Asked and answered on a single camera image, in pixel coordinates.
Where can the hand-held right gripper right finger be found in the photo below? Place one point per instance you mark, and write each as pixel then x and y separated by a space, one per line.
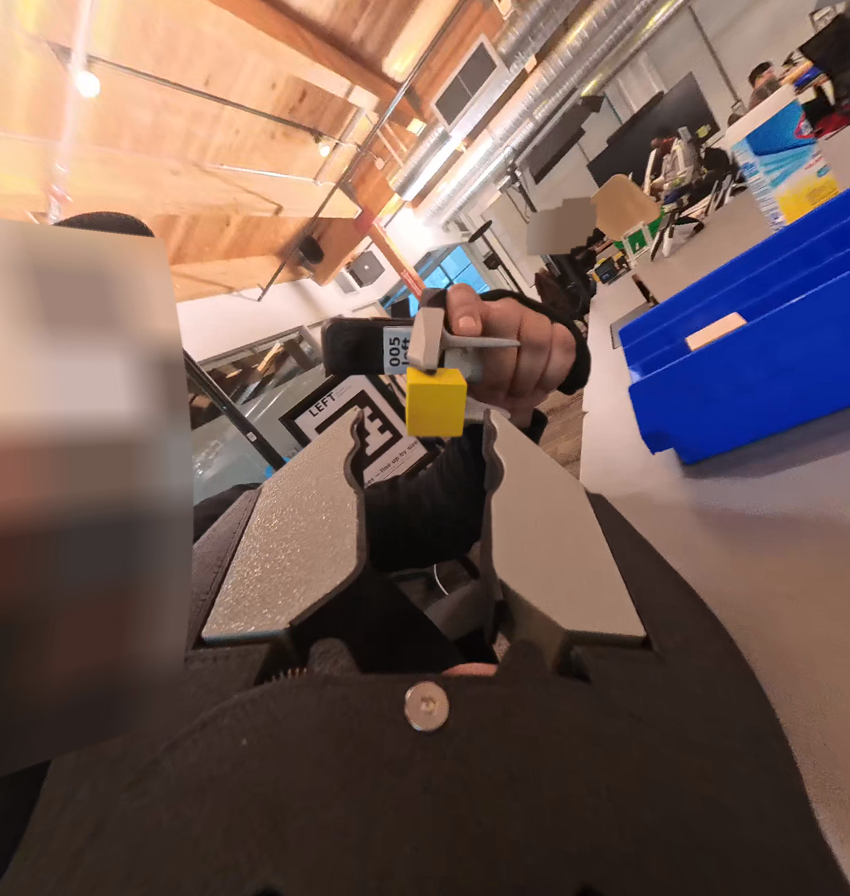
pixel 565 553

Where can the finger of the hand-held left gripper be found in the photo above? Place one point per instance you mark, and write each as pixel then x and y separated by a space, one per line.
pixel 426 343
pixel 463 364

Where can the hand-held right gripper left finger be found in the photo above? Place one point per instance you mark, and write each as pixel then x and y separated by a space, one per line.
pixel 285 546

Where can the yellow wooden cube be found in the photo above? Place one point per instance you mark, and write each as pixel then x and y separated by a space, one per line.
pixel 435 406

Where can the blue plastic bin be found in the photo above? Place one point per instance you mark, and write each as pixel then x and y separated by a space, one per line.
pixel 747 399

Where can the large natural wooden cube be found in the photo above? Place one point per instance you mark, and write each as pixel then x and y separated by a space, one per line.
pixel 715 332

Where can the grey desk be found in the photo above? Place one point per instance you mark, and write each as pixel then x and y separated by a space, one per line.
pixel 747 595

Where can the person's left hand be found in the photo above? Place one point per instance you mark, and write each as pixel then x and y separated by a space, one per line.
pixel 530 364

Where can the framed black-white marker sign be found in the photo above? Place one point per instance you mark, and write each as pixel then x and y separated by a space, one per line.
pixel 320 423

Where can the black round ceiling fixture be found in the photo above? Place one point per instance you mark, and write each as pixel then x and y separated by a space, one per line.
pixel 311 250

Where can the green box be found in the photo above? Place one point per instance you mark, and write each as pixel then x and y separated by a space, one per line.
pixel 642 241

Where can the tan wooden board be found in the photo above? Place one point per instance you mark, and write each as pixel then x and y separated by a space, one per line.
pixel 624 206

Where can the white ceiling air vent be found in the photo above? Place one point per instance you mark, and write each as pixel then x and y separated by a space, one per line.
pixel 467 77

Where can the black monitor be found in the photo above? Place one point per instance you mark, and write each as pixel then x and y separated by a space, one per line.
pixel 677 105

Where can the white blue wipes canister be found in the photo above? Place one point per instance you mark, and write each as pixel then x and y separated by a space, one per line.
pixel 782 168

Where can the black wall speaker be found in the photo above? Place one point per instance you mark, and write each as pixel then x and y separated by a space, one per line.
pixel 367 268

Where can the silver ventilation duct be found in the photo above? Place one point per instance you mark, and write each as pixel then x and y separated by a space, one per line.
pixel 425 161

